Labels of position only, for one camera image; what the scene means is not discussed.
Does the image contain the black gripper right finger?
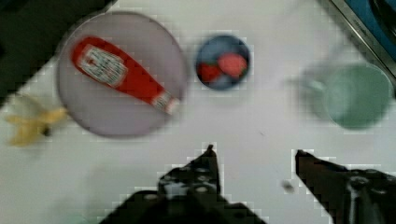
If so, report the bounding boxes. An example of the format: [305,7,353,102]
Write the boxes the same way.
[295,150,396,224]

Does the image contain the red toy strawberry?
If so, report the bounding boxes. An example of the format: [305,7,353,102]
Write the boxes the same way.
[197,53,248,83]

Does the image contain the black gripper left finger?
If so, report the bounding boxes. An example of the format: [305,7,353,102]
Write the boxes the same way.
[101,146,265,224]

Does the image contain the red ketchup bottle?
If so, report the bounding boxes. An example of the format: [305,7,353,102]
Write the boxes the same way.
[71,36,180,115]

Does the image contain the silver toaster oven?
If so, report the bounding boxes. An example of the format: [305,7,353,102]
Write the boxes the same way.
[316,0,396,80]

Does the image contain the yellow banana peel toy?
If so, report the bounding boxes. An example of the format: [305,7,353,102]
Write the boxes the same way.
[5,94,67,147]

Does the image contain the small blue bowl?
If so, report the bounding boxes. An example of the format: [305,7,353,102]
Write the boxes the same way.
[194,35,251,91]

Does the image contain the mint green mug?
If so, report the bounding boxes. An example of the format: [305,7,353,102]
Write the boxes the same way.
[298,62,394,131]

